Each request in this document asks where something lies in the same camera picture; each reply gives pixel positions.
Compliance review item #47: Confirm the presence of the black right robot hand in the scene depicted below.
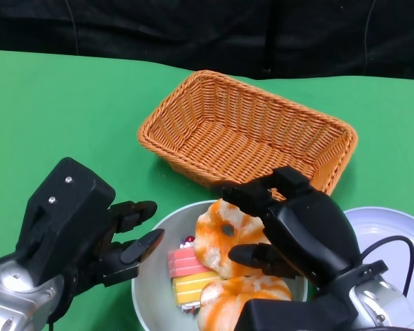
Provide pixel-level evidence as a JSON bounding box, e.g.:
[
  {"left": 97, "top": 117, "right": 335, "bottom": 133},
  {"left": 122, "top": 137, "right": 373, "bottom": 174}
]
[{"left": 210, "top": 166, "right": 364, "bottom": 288}]

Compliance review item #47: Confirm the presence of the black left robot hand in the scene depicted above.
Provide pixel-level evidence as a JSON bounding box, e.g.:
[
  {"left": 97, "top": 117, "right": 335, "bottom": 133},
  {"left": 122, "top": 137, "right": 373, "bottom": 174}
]
[{"left": 50, "top": 199, "right": 166, "bottom": 323}]

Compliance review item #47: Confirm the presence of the pale green bowl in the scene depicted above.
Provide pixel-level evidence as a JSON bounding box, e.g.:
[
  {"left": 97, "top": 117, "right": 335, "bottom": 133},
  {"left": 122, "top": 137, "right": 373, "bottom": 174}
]
[{"left": 130, "top": 199, "right": 310, "bottom": 331}]

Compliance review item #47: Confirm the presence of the yellow layered cake slice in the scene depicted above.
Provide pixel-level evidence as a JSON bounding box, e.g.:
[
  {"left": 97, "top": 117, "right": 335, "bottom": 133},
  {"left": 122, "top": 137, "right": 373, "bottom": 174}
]
[{"left": 171, "top": 271, "right": 221, "bottom": 314}]

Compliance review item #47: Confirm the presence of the orange white ring bread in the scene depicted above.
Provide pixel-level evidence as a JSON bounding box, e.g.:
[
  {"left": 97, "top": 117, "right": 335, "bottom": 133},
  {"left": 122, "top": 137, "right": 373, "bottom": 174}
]
[
  {"left": 196, "top": 274, "right": 293, "bottom": 331},
  {"left": 194, "top": 199, "right": 273, "bottom": 280}
]

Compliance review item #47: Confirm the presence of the lavender round plate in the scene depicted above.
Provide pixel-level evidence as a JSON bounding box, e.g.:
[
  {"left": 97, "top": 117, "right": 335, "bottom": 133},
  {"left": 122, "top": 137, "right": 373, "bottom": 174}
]
[{"left": 308, "top": 205, "right": 414, "bottom": 327}]

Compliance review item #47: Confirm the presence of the orange wicker basket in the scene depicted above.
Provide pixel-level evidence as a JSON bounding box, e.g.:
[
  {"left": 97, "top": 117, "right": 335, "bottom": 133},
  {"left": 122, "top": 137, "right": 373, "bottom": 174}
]
[{"left": 137, "top": 70, "right": 359, "bottom": 204}]

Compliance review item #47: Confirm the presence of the green tablecloth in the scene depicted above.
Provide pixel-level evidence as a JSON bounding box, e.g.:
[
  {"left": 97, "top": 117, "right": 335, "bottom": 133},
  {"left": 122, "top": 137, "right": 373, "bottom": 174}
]
[{"left": 0, "top": 49, "right": 414, "bottom": 331}]

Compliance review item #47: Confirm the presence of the black stand pole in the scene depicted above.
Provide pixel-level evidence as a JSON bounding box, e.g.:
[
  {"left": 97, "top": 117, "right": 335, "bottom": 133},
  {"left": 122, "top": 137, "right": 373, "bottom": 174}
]
[{"left": 263, "top": 0, "right": 279, "bottom": 75}]

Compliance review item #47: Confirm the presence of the black curtain backdrop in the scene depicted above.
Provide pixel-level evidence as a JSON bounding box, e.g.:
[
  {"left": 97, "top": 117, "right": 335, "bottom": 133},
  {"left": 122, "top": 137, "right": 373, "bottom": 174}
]
[{"left": 0, "top": 0, "right": 414, "bottom": 82}]

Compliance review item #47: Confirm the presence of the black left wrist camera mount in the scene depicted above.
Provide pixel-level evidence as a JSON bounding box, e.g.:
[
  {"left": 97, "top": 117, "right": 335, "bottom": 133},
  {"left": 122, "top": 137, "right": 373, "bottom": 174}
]
[{"left": 15, "top": 157, "right": 117, "bottom": 287}]

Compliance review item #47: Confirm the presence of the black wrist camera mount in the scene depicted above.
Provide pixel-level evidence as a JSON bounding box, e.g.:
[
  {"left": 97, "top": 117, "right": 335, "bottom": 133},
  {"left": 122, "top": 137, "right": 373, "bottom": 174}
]
[
  {"left": 15, "top": 157, "right": 117, "bottom": 287},
  {"left": 233, "top": 298, "right": 359, "bottom": 331}
]

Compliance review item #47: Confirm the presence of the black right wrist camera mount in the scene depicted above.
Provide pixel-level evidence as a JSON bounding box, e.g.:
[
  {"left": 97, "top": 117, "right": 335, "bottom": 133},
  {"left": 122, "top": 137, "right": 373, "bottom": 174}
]
[{"left": 233, "top": 298, "right": 359, "bottom": 331}]

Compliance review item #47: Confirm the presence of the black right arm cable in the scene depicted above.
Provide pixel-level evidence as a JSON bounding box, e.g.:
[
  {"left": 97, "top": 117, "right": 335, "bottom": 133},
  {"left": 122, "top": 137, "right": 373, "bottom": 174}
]
[{"left": 359, "top": 235, "right": 414, "bottom": 298}]

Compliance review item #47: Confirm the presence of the thin black hanging cable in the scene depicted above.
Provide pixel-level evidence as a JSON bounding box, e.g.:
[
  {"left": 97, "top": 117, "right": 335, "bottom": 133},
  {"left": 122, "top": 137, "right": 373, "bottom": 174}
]
[
  {"left": 68, "top": 0, "right": 80, "bottom": 56},
  {"left": 362, "top": 0, "right": 379, "bottom": 75}
]

